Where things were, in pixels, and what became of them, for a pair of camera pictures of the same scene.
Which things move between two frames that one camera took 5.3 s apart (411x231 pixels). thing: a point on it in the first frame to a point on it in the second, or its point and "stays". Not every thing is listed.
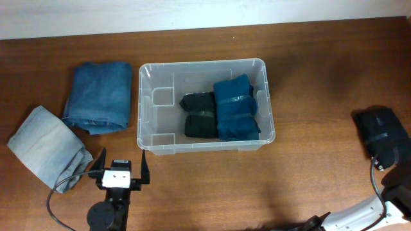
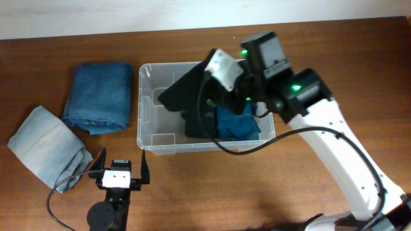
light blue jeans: x=50 y=150 stays
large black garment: x=379 y=129 to x=195 y=92
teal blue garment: x=236 y=110 stays
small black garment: x=201 y=117 stays
